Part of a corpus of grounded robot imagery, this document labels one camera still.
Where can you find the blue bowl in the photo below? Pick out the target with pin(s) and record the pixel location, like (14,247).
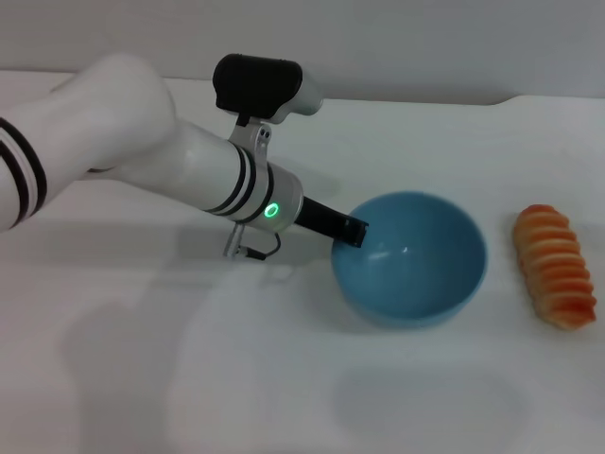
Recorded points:
(425,284)

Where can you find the silver camera mount bracket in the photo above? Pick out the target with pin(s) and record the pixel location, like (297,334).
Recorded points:
(257,139)

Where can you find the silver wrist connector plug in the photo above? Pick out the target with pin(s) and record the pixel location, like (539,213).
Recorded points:
(234,241)

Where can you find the orange ridged bread roll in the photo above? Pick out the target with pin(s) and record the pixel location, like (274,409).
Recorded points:
(553,265)

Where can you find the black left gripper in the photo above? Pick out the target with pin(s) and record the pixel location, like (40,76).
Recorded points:
(321,217)

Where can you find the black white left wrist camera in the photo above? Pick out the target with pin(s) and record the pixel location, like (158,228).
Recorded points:
(257,85)

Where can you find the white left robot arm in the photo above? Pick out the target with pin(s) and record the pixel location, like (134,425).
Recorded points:
(118,118)

